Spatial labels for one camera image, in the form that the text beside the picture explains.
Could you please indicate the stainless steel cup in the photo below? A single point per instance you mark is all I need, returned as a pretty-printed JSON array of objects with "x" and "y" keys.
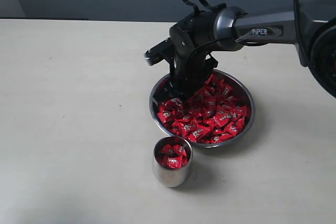
[{"x": 172, "y": 177}]

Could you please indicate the pile of red wrapped candies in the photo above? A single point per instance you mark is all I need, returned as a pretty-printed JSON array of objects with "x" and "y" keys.
[{"x": 215, "y": 116}]

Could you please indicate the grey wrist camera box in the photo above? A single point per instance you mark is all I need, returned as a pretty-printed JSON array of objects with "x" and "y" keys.
[{"x": 165, "y": 50}]

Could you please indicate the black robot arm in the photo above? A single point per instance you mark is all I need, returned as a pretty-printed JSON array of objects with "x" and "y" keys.
[{"x": 310, "y": 26}]

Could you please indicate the round steel bowl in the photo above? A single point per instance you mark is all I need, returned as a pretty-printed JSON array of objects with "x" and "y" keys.
[{"x": 240, "y": 90}]

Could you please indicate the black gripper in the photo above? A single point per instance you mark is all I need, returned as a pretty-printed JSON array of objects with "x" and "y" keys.
[{"x": 187, "y": 75}]

